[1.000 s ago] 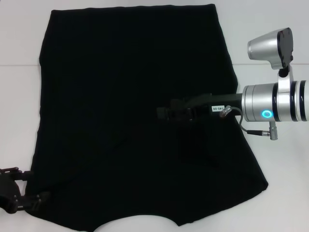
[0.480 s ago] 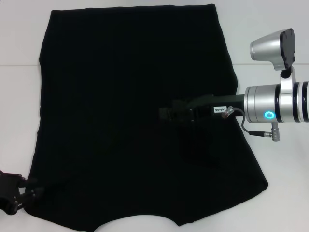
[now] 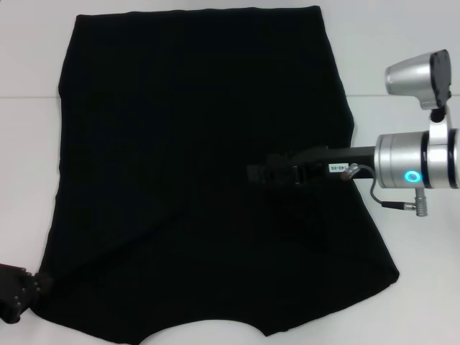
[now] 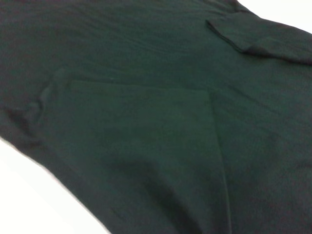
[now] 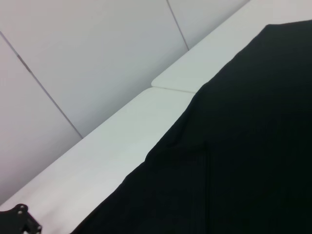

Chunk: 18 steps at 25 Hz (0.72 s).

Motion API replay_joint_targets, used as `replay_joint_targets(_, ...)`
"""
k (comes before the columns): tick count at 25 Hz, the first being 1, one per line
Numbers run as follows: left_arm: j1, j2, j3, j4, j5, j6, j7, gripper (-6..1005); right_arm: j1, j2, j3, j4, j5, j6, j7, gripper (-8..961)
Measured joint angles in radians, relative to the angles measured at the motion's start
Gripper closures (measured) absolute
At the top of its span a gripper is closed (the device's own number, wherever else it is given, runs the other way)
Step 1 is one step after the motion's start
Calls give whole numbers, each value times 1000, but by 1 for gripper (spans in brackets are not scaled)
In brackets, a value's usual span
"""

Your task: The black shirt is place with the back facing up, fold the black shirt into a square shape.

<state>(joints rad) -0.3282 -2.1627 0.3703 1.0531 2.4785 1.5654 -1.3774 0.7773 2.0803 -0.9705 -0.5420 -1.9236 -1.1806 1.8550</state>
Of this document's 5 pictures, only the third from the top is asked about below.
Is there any black shirt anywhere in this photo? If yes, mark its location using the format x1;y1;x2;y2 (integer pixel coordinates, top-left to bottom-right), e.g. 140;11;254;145
30;4;401;339

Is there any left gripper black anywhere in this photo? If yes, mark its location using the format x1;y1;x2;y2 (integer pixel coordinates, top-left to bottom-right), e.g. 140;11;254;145
0;262;55;323

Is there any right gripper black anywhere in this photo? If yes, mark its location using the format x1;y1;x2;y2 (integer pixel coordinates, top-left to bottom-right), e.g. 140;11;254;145
247;144;376;186

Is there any right gripper cable with connector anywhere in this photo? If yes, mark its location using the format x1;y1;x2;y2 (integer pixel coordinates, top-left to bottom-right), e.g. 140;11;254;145
343;162;428;218

